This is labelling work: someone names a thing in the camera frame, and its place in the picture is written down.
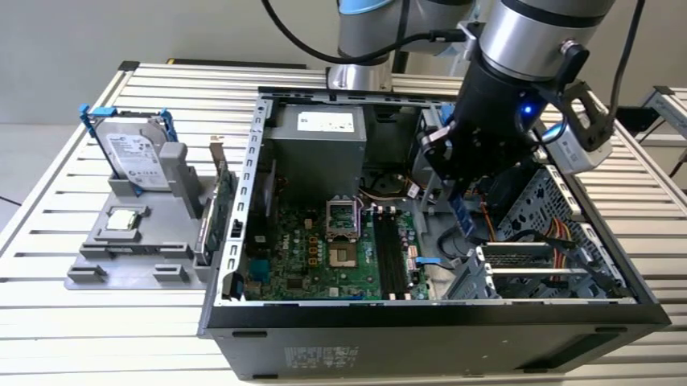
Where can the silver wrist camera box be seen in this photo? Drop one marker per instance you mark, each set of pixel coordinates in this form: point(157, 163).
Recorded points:
point(577, 154)

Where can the teal VGA port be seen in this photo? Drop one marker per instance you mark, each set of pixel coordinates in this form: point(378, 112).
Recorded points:
point(259, 270)

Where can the grey power supply unit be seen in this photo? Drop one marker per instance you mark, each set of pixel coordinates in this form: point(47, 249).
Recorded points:
point(317, 161)

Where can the hard disk in blue carrier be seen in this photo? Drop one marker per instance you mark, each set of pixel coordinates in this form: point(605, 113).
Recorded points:
point(131, 157)

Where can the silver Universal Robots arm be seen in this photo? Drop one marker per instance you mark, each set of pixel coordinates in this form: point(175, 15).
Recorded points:
point(537, 32)

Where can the thin socket locking lever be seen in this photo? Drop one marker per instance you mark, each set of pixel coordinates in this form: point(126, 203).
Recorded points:
point(358, 219)

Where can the CPU socket with gold pins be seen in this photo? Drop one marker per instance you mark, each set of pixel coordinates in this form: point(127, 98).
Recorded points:
point(343, 255)

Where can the silver CPU chip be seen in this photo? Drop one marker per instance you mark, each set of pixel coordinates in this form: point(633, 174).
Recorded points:
point(122, 220)

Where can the green Dell motherboard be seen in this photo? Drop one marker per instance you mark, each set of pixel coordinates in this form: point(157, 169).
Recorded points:
point(301, 257)

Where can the black RAM slot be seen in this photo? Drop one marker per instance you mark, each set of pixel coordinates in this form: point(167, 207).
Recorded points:
point(393, 253)
point(386, 253)
point(379, 253)

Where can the metal slat side table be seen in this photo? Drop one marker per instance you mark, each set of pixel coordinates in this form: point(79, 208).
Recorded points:
point(664, 100)

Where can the green graphics card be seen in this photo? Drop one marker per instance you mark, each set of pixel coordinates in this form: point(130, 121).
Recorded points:
point(223, 201)

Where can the round black fan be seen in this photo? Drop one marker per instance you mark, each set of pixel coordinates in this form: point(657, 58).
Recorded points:
point(389, 185)

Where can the grey plastic parts rack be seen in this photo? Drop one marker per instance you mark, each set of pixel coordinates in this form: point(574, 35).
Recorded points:
point(161, 225)

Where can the perforated metal disk cage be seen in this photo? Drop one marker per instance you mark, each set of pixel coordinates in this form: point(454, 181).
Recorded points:
point(537, 209)

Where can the black open PC case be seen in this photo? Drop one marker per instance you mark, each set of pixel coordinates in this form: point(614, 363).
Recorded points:
point(375, 350)

